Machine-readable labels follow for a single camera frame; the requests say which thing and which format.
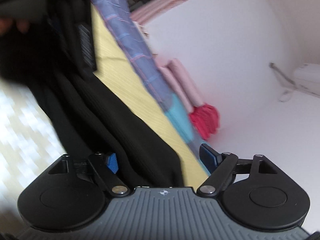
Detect black knit pants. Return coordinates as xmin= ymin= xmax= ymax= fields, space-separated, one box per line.
xmin=0 ymin=0 xmax=185 ymax=188

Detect person left hand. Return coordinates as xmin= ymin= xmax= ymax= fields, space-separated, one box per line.
xmin=0 ymin=17 xmax=30 ymax=36

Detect red folded clothes stack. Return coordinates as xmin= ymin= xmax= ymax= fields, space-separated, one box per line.
xmin=189 ymin=103 xmax=220 ymax=140

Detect blue plaid folded quilt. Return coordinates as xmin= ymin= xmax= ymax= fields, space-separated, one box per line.
xmin=88 ymin=0 xmax=213 ymax=177

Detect yellow quilted blanket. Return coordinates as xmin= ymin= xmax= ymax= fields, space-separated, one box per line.
xmin=75 ymin=0 xmax=209 ymax=188

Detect pink folded blanket upper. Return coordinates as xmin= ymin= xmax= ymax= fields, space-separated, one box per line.
xmin=168 ymin=59 xmax=204 ymax=107

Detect pink folded blanket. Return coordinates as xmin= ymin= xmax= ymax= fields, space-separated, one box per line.
xmin=168 ymin=59 xmax=204 ymax=107
xmin=158 ymin=67 xmax=194 ymax=114

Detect pink folded blanket lower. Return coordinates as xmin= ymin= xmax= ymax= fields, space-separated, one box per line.
xmin=158 ymin=67 xmax=194 ymax=114

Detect beige zigzag patterned bedsheet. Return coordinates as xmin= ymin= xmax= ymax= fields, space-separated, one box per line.
xmin=0 ymin=78 xmax=67 ymax=208

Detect white air conditioner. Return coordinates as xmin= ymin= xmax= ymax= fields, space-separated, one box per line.
xmin=293 ymin=63 xmax=320 ymax=96

